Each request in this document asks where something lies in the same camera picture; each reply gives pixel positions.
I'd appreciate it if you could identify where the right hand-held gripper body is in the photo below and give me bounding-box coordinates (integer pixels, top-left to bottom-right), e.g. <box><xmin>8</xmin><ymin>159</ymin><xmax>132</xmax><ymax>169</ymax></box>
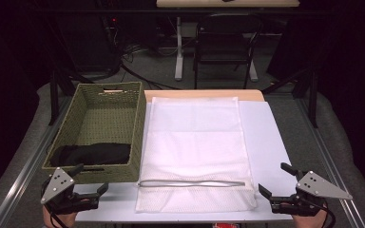
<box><xmin>270</xmin><ymin>170</ymin><xmax>354</xmax><ymax>218</ymax></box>

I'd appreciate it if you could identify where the white mesh laundry bag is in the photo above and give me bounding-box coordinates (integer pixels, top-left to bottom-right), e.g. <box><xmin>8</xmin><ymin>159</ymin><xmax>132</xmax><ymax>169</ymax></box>
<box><xmin>135</xmin><ymin>96</ymin><xmax>259</xmax><ymax>214</ymax></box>

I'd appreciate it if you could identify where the left hand-held gripper cable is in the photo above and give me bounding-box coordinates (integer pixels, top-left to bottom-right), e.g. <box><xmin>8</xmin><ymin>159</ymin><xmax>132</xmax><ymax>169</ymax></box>
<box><xmin>43</xmin><ymin>204</ymin><xmax>69</xmax><ymax>228</ymax></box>

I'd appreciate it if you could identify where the green woven basket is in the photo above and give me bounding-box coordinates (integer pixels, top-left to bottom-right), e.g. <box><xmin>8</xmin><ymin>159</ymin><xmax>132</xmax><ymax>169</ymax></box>
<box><xmin>41</xmin><ymin>81</ymin><xmax>147</xmax><ymax>185</ymax></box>

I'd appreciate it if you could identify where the white-legged desk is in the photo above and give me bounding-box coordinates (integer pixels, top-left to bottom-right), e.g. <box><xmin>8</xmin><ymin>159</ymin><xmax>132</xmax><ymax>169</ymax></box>
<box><xmin>156</xmin><ymin>0</ymin><xmax>300</xmax><ymax>83</ymax></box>

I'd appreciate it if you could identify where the person's right hand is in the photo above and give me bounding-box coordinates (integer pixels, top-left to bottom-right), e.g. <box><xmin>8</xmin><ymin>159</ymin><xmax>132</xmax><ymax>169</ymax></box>
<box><xmin>291</xmin><ymin>210</ymin><xmax>329</xmax><ymax>228</ymax></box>

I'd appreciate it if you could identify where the dark equipment cabinet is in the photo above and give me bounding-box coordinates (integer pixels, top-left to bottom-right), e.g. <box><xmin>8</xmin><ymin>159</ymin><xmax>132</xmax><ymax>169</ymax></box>
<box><xmin>56</xmin><ymin>12</ymin><xmax>122</xmax><ymax>73</ymax></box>

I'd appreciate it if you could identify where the white table sheet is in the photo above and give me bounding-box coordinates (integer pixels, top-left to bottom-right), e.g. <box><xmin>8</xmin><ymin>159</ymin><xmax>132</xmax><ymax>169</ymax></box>
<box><xmin>75</xmin><ymin>100</ymin><xmax>298</xmax><ymax>222</ymax></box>

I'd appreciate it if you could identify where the black metal stand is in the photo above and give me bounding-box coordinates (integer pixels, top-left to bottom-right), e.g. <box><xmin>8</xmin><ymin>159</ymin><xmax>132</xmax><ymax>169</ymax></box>
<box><xmin>48</xmin><ymin>67</ymin><xmax>93</xmax><ymax>126</ymax></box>
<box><xmin>260</xmin><ymin>67</ymin><xmax>319</xmax><ymax>129</ymax></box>

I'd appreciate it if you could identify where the person's left hand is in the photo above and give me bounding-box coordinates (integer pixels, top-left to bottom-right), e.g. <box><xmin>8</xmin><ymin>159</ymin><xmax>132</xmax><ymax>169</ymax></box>
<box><xmin>43</xmin><ymin>206</ymin><xmax>78</xmax><ymax>228</ymax></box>

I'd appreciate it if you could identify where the hand-held gripper cable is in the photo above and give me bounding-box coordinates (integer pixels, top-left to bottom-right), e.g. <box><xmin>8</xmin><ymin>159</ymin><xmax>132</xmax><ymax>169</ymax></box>
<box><xmin>43</xmin><ymin>204</ymin><xmax>69</xmax><ymax>228</ymax></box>
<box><xmin>308</xmin><ymin>200</ymin><xmax>336</xmax><ymax>228</ymax></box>

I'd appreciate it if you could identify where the small red thing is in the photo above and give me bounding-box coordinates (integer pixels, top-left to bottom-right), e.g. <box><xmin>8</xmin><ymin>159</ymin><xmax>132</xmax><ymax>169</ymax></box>
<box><xmin>212</xmin><ymin>222</ymin><xmax>241</xmax><ymax>228</ymax></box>

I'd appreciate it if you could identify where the black folding chair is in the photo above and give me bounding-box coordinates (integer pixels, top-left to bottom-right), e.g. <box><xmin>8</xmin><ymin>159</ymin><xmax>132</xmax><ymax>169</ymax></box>
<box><xmin>193</xmin><ymin>12</ymin><xmax>264</xmax><ymax>90</ymax></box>

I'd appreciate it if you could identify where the black cloth garment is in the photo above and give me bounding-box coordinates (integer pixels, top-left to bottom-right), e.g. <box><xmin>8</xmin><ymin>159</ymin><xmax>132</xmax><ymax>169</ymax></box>
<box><xmin>48</xmin><ymin>142</ymin><xmax>132</xmax><ymax>168</ymax></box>

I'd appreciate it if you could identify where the metal floor rail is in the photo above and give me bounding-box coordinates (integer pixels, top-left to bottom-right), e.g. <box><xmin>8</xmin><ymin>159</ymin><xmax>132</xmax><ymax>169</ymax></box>
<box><xmin>0</xmin><ymin>96</ymin><xmax>74</xmax><ymax>228</ymax></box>
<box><xmin>294</xmin><ymin>94</ymin><xmax>365</xmax><ymax>228</ymax></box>

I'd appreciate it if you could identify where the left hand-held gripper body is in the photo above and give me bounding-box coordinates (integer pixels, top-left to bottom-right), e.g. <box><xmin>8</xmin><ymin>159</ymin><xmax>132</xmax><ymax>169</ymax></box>
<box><xmin>40</xmin><ymin>167</ymin><xmax>101</xmax><ymax>216</ymax></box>

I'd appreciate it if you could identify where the right hand-held gripper cable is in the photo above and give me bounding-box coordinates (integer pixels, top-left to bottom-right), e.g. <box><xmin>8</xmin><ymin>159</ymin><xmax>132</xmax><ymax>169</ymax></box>
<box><xmin>308</xmin><ymin>200</ymin><xmax>336</xmax><ymax>228</ymax></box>

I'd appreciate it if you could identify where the black floor cable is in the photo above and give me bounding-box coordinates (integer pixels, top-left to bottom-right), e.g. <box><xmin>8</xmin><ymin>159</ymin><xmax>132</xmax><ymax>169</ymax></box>
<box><xmin>119</xmin><ymin>44</ymin><xmax>183</xmax><ymax>91</ymax></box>

